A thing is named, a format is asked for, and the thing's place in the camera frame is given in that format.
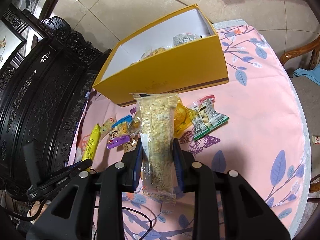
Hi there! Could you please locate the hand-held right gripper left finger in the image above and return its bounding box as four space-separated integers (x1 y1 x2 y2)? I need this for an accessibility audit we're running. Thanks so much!
26 140 143 240

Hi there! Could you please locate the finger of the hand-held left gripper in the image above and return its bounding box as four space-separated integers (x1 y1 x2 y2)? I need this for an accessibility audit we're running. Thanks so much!
27 160 93 201
23 142 41 188

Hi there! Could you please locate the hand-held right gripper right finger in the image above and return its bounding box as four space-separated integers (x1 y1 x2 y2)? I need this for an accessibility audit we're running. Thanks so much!
171 138 292 240

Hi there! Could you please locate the long clear grain bar packet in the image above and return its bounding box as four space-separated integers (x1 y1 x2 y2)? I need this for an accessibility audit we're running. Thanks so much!
130 92 179 203

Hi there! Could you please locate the yellow cardboard box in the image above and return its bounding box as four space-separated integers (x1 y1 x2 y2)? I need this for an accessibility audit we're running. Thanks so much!
92 4 229 107

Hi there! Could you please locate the red label bread packet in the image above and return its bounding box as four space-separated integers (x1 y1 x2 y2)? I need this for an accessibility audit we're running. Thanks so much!
139 46 173 60

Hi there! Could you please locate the clear peanut packet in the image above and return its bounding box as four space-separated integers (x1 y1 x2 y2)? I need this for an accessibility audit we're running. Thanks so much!
172 32 203 47

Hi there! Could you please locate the person's left hand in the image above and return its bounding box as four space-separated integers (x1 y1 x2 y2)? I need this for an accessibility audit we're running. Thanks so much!
26 200 52 218

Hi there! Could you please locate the small brown snack packet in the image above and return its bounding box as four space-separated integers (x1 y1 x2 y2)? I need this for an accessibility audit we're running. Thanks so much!
124 134 140 153

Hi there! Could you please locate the purple label snack packet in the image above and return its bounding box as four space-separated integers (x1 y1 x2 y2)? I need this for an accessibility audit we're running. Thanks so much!
106 134 130 150

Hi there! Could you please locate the yellow stick packet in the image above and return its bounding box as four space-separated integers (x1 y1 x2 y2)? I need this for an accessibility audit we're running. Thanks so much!
81 123 102 162

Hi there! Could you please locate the yellow candy packet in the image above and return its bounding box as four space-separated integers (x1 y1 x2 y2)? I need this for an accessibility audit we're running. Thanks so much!
172 100 198 138

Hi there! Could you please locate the green edged bean packet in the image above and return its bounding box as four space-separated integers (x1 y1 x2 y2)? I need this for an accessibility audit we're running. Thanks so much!
190 95 229 140

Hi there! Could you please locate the dark carved wooden bench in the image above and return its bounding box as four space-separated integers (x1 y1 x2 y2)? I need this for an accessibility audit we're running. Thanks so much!
0 16 113 205

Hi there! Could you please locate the pink floral tablecloth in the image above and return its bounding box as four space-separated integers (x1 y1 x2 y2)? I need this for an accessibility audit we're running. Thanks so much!
67 19 313 240

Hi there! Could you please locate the framed flower panel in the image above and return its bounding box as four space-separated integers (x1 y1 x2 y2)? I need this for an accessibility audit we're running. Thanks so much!
0 20 27 65

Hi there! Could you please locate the blue cloth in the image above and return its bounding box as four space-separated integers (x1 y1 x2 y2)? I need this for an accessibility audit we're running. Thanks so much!
293 64 320 85

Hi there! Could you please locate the wooden armchair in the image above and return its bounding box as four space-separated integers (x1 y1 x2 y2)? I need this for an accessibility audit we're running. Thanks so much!
279 34 320 200

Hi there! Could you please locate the black cable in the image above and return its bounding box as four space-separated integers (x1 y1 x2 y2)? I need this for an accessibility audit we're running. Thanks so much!
92 205 154 240

